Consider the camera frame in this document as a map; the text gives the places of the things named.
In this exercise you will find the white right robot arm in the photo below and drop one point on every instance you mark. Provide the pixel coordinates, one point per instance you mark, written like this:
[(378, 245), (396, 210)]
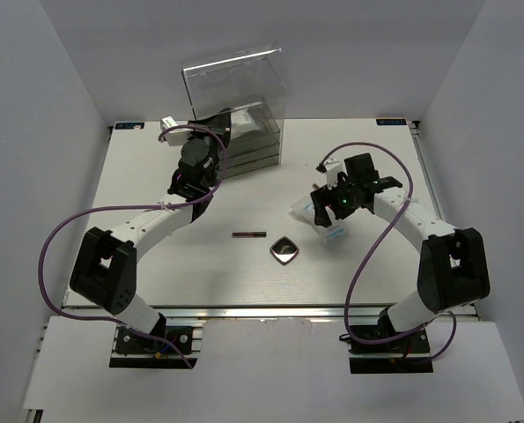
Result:
[(452, 270)]

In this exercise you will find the dark lip gloss tube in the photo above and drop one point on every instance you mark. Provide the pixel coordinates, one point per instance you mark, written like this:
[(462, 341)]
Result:
[(249, 234)]

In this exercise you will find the blue label corner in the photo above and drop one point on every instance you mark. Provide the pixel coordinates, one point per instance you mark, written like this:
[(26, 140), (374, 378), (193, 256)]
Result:
[(391, 122), (129, 125)]

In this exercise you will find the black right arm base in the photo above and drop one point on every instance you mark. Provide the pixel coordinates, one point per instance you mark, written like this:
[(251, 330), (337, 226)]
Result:
[(377, 349)]

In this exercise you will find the clear acrylic drawer organizer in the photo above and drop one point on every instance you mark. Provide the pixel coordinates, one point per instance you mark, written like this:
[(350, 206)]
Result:
[(248, 88)]

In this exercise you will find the blue label right corner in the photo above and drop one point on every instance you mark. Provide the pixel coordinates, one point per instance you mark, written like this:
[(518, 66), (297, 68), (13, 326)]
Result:
[(391, 122)]

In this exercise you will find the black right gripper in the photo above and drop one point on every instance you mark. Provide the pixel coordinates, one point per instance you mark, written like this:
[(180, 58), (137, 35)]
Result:
[(323, 197)]

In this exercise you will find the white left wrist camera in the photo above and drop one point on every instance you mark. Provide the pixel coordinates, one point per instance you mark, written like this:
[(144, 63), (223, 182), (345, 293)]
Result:
[(171, 134)]

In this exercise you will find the blue label left corner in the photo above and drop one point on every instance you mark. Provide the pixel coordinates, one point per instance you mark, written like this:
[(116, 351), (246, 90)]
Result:
[(129, 125)]

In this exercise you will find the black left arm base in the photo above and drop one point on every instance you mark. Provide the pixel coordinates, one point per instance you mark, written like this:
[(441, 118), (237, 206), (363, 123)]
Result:
[(130, 351)]

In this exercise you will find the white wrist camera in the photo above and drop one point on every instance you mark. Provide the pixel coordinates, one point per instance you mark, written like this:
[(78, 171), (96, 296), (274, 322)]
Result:
[(171, 134), (331, 168)]

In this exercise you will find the cotton pad packet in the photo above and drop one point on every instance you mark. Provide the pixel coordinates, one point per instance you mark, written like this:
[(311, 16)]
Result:
[(242, 123), (323, 222)]

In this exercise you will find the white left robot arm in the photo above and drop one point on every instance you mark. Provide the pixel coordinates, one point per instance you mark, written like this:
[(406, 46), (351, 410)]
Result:
[(105, 272)]

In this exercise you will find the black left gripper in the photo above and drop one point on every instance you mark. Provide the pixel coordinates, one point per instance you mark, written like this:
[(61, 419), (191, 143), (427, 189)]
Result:
[(220, 121)]

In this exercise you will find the black square compact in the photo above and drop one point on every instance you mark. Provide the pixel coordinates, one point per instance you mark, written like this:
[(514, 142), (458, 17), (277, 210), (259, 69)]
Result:
[(284, 250)]

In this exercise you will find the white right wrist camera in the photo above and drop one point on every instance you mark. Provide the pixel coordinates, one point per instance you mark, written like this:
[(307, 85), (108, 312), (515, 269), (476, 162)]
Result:
[(331, 168)]

